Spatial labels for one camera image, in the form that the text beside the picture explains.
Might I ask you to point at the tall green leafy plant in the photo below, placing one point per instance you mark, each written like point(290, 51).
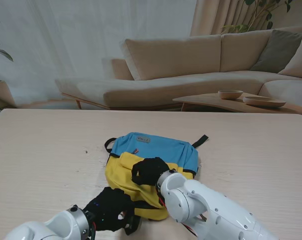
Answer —
point(237, 28)

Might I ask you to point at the beige pleated curtain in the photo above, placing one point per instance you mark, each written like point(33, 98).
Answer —
point(216, 17)

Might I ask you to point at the green plant with long leaves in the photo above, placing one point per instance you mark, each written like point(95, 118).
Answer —
point(3, 52)

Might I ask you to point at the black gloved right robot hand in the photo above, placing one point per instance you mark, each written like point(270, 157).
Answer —
point(150, 170)

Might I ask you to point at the beige plant pot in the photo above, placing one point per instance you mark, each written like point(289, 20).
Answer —
point(0, 93)

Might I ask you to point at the wide shallow wooden bowl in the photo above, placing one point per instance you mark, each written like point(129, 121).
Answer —
point(263, 102)

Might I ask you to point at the beige corner sofa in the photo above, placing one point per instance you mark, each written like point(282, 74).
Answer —
point(175, 57)

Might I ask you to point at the wooden coffee table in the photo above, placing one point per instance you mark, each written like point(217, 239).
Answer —
point(205, 100)

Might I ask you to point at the small deep wooden bowl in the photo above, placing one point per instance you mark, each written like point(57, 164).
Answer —
point(230, 94)

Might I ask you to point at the white sheer curtain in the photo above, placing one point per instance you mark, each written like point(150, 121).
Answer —
point(65, 37)

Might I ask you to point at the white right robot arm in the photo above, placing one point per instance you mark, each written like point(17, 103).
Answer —
point(210, 210)

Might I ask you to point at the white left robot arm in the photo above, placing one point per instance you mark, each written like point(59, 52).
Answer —
point(53, 225)

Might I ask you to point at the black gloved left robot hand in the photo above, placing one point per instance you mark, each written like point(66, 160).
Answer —
point(108, 210)

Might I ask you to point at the blue and yellow school bag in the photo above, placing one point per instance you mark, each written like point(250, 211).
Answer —
point(165, 150)

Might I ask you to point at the grey sofa cushion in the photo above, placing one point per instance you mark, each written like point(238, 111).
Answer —
point(278, 50)

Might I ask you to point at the beige sofa cushion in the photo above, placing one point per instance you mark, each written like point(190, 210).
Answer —
point(301, 62)

